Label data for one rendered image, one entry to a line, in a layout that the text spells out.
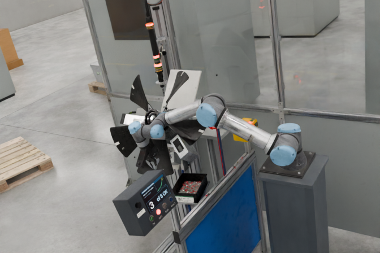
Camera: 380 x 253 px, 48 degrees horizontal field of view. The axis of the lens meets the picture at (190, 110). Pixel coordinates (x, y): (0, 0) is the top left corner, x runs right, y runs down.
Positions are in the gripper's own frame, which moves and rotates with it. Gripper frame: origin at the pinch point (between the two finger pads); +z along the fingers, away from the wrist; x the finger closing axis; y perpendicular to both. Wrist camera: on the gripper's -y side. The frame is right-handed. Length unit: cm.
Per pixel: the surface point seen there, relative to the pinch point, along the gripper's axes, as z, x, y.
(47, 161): 107, 240, 52
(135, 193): -44, -40, -45
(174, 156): 8.0, -1.0, 17.9
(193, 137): -12.9, -22.9, 18.6
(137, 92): -25, 29, 40
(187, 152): 1.6, -13.6, 18.0
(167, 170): 5.1, -5.1, 4.6
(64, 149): 130, 263, 88
